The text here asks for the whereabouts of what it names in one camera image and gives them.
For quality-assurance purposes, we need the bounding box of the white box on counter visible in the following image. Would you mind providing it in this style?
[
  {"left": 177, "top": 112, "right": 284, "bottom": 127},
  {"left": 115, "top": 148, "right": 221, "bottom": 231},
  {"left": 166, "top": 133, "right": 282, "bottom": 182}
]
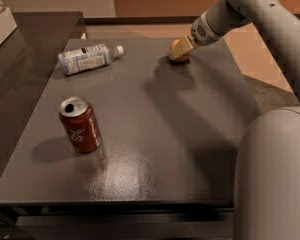
[{"left": 0, "top": 7, "right": 17, "bottom": 45}]

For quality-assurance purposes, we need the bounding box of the clear plastic water bottle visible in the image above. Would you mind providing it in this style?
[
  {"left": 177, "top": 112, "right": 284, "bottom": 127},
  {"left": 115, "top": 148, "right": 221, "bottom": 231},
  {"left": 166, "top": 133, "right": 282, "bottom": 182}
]
[{"left": 58, "top": 44, "right": 125, "bottom": 76}]

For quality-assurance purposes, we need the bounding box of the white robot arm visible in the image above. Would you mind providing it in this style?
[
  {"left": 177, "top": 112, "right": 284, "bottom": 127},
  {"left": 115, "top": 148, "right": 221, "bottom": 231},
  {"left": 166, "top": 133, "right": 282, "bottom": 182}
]
[{"left": 169, "top": 0, "right": 300, "bottom": 240}]

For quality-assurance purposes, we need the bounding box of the dark side counter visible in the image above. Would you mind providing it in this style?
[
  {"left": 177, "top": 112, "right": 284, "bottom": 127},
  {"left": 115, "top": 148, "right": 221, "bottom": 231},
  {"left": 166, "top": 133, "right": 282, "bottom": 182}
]
[{"left": 0, "top": 11, "right": 86, "bottom": 177}]

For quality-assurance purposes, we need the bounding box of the red cola can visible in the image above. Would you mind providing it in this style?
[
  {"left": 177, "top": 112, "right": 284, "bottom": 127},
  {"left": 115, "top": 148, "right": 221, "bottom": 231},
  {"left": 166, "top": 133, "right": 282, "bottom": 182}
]
[{"left": 59, "top": 96, "right": 102, "bottom": 153}]

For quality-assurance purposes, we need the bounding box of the orange fruit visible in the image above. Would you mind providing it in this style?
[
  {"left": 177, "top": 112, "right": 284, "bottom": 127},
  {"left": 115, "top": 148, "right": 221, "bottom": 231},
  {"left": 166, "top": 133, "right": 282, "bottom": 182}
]
[{"left": 168, "top": 39, "right": 189, "bottom": 63}]

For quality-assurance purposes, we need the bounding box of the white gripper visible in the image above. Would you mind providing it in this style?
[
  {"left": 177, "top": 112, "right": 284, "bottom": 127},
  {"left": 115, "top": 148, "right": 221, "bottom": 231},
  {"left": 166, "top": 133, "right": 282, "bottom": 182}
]
[{"left": 179, "top": 12, "right": 221, "bottom": 56}]

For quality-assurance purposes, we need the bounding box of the dark drawer front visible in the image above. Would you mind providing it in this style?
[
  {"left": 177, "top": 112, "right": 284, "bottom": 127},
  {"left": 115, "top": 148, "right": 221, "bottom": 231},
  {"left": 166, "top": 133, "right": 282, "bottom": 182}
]
[{"left": 17, "top": 213, "right": 233, "bottom": 240}]

